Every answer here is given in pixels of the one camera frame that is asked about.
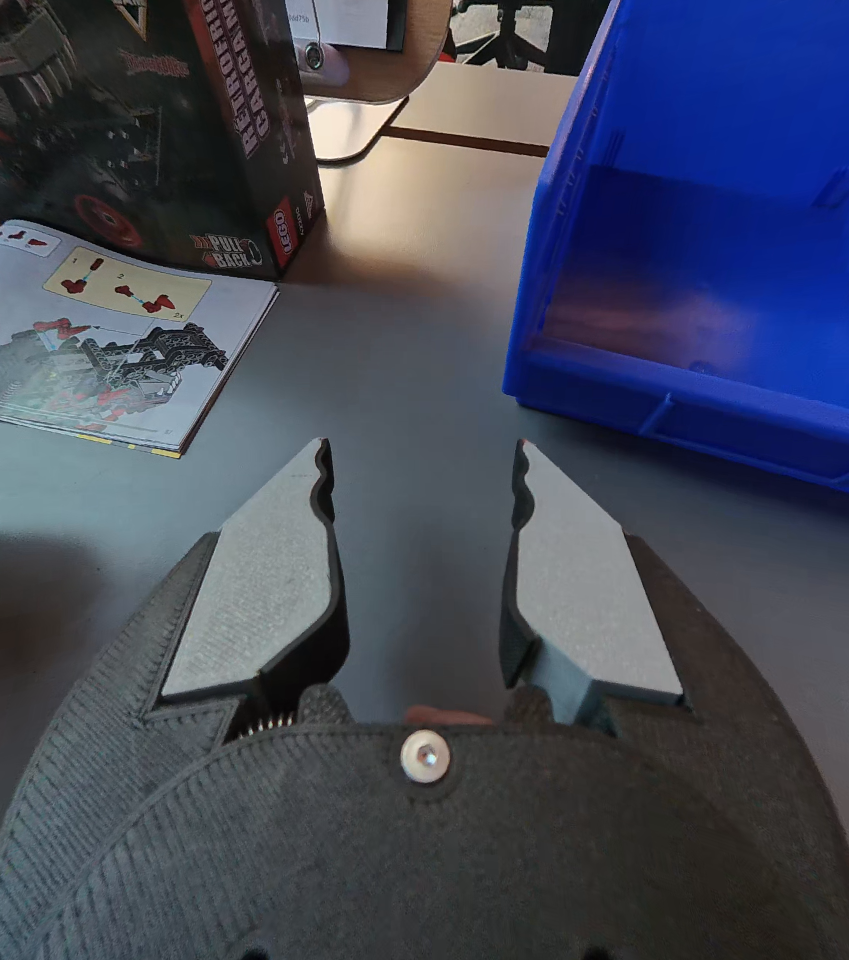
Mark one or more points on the black office chair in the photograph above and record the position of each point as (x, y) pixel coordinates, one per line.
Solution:
(514, 30)

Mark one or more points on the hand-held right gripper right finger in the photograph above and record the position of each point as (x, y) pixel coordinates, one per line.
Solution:
(582, 600)

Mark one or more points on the lego instruction booklet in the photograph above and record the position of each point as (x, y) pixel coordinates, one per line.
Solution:
(132, 322)

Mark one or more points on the blue plastic storage bin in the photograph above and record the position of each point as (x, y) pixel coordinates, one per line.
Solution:
(694, 262)

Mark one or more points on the dark lego set box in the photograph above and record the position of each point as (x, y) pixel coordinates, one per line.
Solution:
(94, 112)

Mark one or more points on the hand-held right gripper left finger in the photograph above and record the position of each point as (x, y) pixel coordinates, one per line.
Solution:
(259, 585)

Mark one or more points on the small grey webcam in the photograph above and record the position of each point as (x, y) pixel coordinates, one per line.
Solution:
(317, 57)

